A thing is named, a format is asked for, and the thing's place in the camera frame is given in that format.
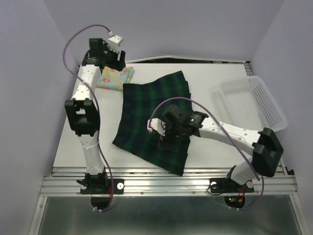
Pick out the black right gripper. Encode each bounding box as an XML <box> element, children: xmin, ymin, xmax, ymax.
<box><xmin>157</xmin><ymin>118</ymin><xmax>184</xmax><ymax>153</ymax></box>

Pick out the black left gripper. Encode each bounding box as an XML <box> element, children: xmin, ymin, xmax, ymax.
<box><xmin>103</xmin><ymin>43</ymin><xmax>128</xmax><ymax>72</ymax></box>

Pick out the pastel floral skirt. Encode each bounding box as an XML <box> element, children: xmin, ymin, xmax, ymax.
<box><xmin>96</xmin><ymin>67</ymin><xmax>135</xmax><ymax>91</ymax></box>

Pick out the dark green plaid skirt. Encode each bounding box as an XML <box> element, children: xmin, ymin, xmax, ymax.
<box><xmin>112</xmin><ymin>71</ymin><xmax>193</xmax><ymax>176</ymax></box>

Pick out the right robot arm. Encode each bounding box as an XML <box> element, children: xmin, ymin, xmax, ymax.
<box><xmin>147</xmin><ymin>105</ymin><xmax>284</xmax><ymax>194</ymax></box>

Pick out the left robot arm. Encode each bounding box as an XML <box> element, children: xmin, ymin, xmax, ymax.
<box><xmin>65</xmin><ymin>38</ymin><xmax>125</xmax><ymax>194</ymax></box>

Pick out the white plastic basket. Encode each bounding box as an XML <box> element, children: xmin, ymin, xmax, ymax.
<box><xmin>212</xmin><ymin>76</ymin><xmax>288</xmax><ymax>132</ymax></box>

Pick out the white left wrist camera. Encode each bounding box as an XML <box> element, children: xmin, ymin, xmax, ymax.
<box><xmin>107</xmin><ymin>35</ymin><xmax>123</xmax><ymax>54</ymax></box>

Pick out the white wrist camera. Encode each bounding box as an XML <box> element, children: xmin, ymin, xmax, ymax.
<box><xmin>147</xmin><ymin>118</ymin><xmax>165</xmax><ymax>136</ymax></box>
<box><xmin>107</xmin><ymin>35</ymin><xmax>123</xmax><ymax>54</ymax></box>

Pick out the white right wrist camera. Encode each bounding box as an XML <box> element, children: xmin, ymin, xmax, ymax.
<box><xmin>147</xmin><ymin>118</ymin><xmax>165</xmax><ymax>136</ymax></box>

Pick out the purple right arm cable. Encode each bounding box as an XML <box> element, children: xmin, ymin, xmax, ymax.
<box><xmin>148</xmin><ymin>96</ymin><xmax>265</xmax><ymax>212</ymax></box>

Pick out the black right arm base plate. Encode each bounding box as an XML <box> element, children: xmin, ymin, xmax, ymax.
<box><xmin>207</xmin><ymin>176</ymin><xmax>255</xmax><ymax>210</ymax></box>

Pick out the aluminium mounting rail frame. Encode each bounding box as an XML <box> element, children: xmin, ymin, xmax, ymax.
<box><xmin>29</xmin><ymin>58</ymin><xmax>304</xmax><ymax>235</ymax></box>

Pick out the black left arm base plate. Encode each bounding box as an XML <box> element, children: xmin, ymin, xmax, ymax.
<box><xmin>80</xmin><ymin>178</ymin><xmax>125</xmax><ymax>212</ymax></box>

